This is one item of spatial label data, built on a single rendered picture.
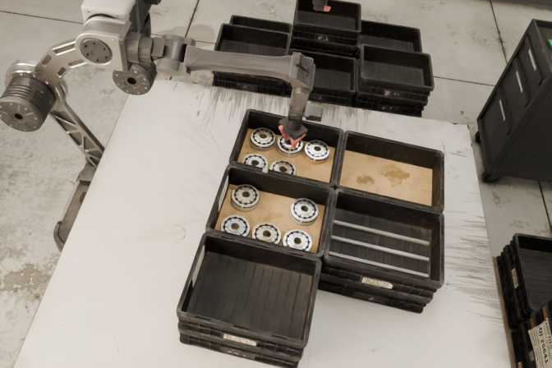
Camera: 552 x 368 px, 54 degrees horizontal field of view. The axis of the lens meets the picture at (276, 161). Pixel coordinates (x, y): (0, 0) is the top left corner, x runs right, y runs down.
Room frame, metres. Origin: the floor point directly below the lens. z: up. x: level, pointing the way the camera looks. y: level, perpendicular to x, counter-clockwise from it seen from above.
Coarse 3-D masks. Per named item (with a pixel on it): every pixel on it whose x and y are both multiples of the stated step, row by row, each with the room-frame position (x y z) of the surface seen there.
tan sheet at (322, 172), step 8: (248, 128) 1.52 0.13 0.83; (248, 136) 1.47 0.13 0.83; (248, 144) 1.43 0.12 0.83; (304, 144) 1.48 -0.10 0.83; (248, 152) 1.39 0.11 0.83; (256, 152) 1.40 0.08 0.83; (264, 152) 1.40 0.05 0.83; (272, 152) 1.41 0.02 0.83; (240, 160) 1.34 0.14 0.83; (272, 160) 1.37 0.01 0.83; (288, 160) 1.38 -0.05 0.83; (296, 160) 1.39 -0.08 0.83; (304, 160) 1.39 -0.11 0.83; (328, 160) 1.41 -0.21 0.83; (296, 168) 1.34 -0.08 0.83; (304, 168) 1.35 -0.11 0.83; (312, 168) 1.36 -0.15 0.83; (320, 168) 1.37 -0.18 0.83; (328, 168) 1.37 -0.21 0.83; (304, 176) 1.31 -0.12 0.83; (312, 176) 1.32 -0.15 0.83; (320, 176) 1.33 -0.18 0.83; (328, 176) 1.33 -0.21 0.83
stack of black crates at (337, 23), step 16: (304, 0) 2.92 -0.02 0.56; (336, 0) 2.93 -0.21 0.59; (304, 16) 2.85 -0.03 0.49; (320, 16) 2.88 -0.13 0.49; (336, 16) 2.91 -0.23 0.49; (352, 16) 2.92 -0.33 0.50; (304, 32) 2.64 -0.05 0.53; (320, 32) 2.64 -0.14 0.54; (336, 32) 2.65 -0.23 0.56; (352, 32) 2.64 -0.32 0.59; (304, 48) 2.64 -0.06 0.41; (320, 48) 2.64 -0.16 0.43; (336, 48) 2.65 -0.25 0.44; (352, 48) 2.64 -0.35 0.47
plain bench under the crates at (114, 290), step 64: (128, 128) 1.53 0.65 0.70; (192, 128) 1.59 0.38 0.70; (384, 128) 1.78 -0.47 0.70; (448, 128) 1.84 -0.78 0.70; (128, 192) 1.20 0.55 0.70; (192, 192) 1.25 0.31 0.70; (448, 192) 1.46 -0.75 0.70; (64, 256) 0.88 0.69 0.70; (128, 256) 0.92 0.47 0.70; (192, 256) 0.96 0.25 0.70; (448, 256) 1.14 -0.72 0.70; (64, 320) 0.66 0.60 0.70; (128, 320) 0.69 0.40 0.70; (320, 320) 0.80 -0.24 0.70; (384, 320) 0.84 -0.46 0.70; (448, 320) 0.87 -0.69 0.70
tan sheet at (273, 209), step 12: (228, 192) 1.18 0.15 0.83; (264, 192) 1.21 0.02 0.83; (228, 204) 1.13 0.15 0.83; (264, 204) 1.15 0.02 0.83; (276, 204) 1.16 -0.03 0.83; (288, 204) 1.17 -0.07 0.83; (252, 216) 1.09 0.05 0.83; (264, 216) 1.10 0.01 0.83; (276, 216) 1.11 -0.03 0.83; (288, 216) 1.12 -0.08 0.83; (216, 228) 1.02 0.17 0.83; (252, 228) 1.04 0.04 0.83; (288, 228) 1.06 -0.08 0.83; (300, 228) 1.07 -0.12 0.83; (312, 228) 1.08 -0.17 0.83; (312, 240) 1.03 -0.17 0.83
